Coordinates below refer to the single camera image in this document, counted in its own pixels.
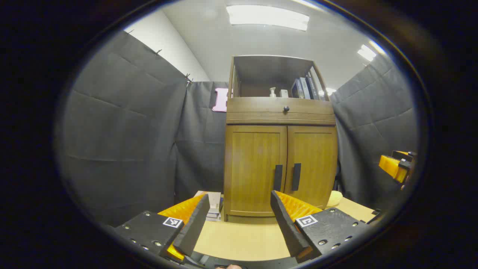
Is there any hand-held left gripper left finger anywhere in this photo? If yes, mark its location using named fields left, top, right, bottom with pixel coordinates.
left=114, top=193, right=210, bottom=262

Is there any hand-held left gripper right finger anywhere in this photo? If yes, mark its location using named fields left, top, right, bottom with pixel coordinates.
left=270, top=190, right=368, bottom=264

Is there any wooden shoe cabinet door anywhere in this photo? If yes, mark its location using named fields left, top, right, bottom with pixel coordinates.
left=226, top=125, right=288, bottom=217
left=285, top=126, right=338, bottom=210

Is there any wooden double-door shoe cabinet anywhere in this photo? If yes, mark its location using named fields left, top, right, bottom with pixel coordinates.
left=223, top=55, right=338, bottom=225

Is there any wooden cabinet drawer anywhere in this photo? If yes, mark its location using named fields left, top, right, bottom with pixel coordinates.
left=226, top=97, right=336, bottom=126

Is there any stack of books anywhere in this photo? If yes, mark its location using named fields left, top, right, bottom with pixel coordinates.
left=193, top=191, right=224, bottom=222

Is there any small ceiling light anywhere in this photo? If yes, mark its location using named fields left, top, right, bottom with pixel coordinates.
left=357, top=44, right=377, bottom=62

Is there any light blue book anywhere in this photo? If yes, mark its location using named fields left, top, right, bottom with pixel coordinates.
left=299, top=77, right=311, bottom=100

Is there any black backdrop cloth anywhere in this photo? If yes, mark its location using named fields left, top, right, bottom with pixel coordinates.
left=56, top=30, right=419, bottom=228

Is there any dark blue book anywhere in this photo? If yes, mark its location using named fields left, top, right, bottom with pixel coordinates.
left=291, top=78, right=305, bottom=99

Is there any large ceiling light panel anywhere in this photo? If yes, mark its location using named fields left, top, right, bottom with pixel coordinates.
left=226, top=4, right=310, bottom=31

